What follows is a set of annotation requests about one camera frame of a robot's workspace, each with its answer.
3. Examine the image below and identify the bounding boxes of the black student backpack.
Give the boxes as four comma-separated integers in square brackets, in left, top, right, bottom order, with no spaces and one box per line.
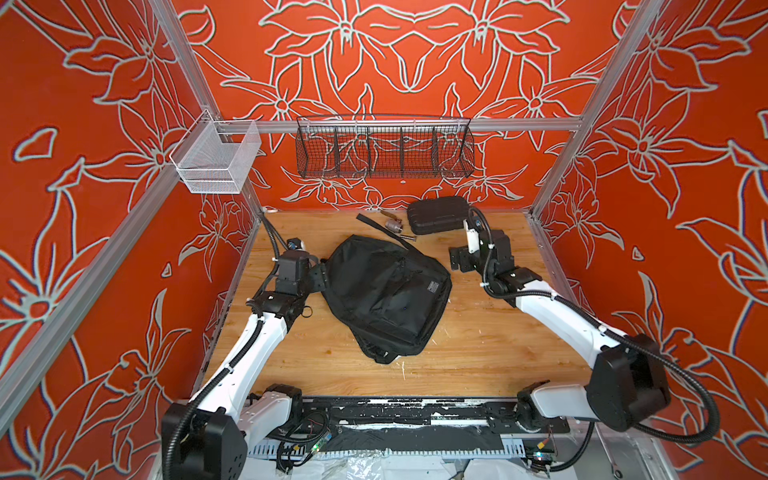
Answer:
[322,235,452,365]

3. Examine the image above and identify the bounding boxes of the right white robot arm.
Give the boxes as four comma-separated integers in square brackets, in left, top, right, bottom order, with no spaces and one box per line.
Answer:
[450,226,721,444]

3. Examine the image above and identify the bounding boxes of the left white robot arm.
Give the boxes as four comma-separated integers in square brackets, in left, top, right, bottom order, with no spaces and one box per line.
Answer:
[161,250,329,479]

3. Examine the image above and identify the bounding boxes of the black hard zip case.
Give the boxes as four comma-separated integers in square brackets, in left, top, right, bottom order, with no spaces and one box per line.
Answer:
[406,196,469,235]

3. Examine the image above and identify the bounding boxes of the silver metal flashlight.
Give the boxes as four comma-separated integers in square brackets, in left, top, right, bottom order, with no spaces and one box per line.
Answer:
[380,210,404,235]

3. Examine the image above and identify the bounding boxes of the green circuit board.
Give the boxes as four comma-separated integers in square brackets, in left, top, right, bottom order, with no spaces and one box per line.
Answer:
[525,440,554,472]

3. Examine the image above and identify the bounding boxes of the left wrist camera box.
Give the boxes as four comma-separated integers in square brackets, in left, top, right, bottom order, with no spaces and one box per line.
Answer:
[277,237,311,281]

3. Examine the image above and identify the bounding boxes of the black strap with buckle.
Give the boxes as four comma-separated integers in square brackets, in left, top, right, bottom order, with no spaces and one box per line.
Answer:
[355,213,421,244]

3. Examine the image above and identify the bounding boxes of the black wire wall basket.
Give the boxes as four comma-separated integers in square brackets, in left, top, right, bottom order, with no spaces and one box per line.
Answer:
[295,113,476,180]

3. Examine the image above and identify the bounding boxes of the white wire mesh basket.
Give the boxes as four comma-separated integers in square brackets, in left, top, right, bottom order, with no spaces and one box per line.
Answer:
[170,113,262,194]

